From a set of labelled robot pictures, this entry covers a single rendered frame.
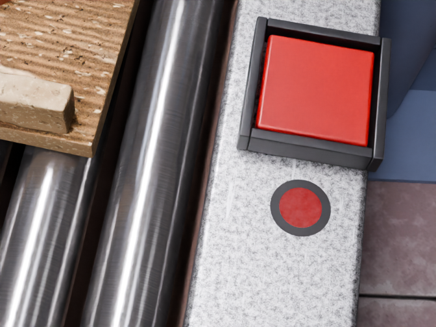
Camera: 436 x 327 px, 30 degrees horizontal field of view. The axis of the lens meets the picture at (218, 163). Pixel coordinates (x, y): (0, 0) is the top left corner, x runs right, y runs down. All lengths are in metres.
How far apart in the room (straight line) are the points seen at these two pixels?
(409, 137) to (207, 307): 1.15
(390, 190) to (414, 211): 0.05
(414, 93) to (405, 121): 0.06
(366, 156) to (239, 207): 0.07
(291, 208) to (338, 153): 0.04
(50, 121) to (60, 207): 0.04
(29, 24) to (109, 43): 0.04
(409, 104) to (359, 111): 1.12
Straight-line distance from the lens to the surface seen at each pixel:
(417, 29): 1.26
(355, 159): 0.43
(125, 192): 0.42
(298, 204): 0.42
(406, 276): 1.43
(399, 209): 1.47
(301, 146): 0.42
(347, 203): 0.43
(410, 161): 1.50
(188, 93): 0.45
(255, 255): 0.41
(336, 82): 0.45
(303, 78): 0.44
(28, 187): 0.42
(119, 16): 0.45
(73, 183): 0.42
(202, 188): 0.47
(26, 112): 0.40
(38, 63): 0.43
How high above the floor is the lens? 1.30
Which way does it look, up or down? 65 degrees down
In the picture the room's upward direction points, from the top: 11 degrees clockwise
